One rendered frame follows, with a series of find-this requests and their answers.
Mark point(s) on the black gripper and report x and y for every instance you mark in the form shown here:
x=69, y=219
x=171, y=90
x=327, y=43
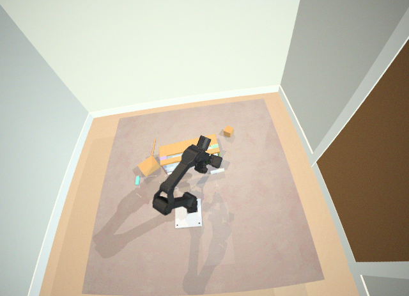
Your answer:
x=213, y=160

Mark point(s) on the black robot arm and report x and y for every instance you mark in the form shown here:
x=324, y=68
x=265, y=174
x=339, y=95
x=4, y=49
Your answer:
x=192, y=156

